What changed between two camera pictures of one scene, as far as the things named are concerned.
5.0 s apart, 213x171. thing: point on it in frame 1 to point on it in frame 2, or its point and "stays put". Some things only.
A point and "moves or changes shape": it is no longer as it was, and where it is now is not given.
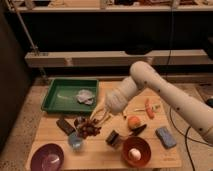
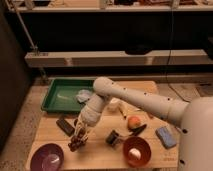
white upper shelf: x=79 y=8 stays put
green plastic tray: x=73 y=95 stays put
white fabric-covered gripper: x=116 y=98 to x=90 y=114
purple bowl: x=47 y=157 stays put
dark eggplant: x=136 y=131 stays put
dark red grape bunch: x=86 y=128 moves or changes shape
